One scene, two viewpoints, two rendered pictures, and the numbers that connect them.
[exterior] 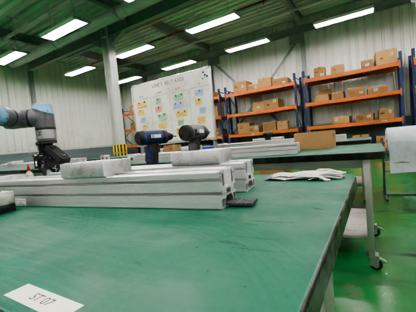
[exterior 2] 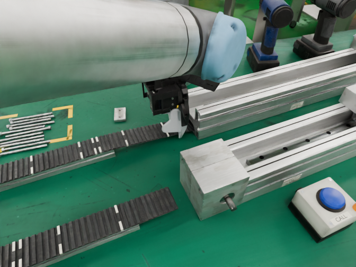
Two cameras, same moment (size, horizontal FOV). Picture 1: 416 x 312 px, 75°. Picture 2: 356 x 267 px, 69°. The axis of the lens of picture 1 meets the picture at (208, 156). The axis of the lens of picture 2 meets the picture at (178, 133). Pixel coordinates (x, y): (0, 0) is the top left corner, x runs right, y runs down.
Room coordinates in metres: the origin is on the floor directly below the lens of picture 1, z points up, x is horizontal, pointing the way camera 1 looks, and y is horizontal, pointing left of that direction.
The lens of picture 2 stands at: (0.82, 0.99, 1.24)
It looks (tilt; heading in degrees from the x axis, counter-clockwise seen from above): 45 degrees down; 313
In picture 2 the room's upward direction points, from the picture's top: straight up
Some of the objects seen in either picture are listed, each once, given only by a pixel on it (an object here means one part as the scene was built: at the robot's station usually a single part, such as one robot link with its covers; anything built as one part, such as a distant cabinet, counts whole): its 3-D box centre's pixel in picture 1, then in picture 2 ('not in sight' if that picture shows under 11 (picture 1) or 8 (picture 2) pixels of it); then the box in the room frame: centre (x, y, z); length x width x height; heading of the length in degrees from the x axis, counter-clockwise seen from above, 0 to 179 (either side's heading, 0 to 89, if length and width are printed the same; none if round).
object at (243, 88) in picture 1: (264, 119); not in sight; (10.64, -2.30, 1.58); 2.83 x 0.98 x 3.15; 58
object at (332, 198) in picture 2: not in sight; (331, 198); (0.79, 0.63, 0.84); 0.04 x 0.04 x 0.02
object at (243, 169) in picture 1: (139, 178); (314, 79); (0.96, 0.25, 0.82); 0.80 x 0.10 x 0.09; 66
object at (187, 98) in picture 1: (174, 141); not in sight; (4.17, 0.48, 0.97); 1.50 x 0.50 x 1.95; 58
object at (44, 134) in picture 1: (46, 135); not in sight; (1.15, 0.66, 1.02); 0.08 x 0.08 x 0.05
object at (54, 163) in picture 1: (47, 155); (165, 81); (1.15, 0.67, 0.94); 0.09 x 0.08 x 0.12; 66
